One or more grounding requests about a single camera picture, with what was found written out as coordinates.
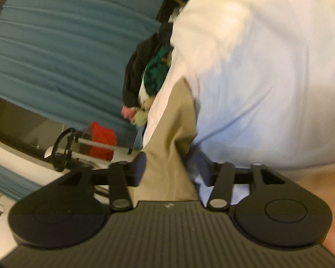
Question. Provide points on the wide blue curtain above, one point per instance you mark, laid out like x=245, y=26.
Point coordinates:
x=58, y=47

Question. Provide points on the black garment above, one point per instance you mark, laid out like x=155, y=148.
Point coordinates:
x=134, y=69

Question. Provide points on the narrow blue curtain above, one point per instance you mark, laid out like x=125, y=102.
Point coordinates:
x=8, y=178

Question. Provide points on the tan hoodie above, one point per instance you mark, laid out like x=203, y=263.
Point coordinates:
x=170, y=134

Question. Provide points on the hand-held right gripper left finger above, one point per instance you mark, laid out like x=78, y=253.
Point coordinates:
x=139, y=170

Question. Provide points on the green garment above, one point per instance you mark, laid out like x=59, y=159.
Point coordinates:
x=155, y=72

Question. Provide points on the pink garment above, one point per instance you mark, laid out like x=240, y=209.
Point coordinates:
x=127, y=113

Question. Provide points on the pale yellow towel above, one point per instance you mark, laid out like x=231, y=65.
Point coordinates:
x=141, y=115

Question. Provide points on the garment steamer stand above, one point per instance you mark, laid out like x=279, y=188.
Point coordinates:
x=72, y=145

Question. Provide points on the light blue cloth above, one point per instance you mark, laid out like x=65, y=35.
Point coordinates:
x=139, y=138

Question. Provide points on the pastel tie-dye duvet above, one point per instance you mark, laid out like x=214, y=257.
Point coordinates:
x=262, y=75

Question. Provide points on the red cloth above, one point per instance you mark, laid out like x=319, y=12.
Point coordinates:
x=102, y=141

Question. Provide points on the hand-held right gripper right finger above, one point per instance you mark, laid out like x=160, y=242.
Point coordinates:
x=202, y=169

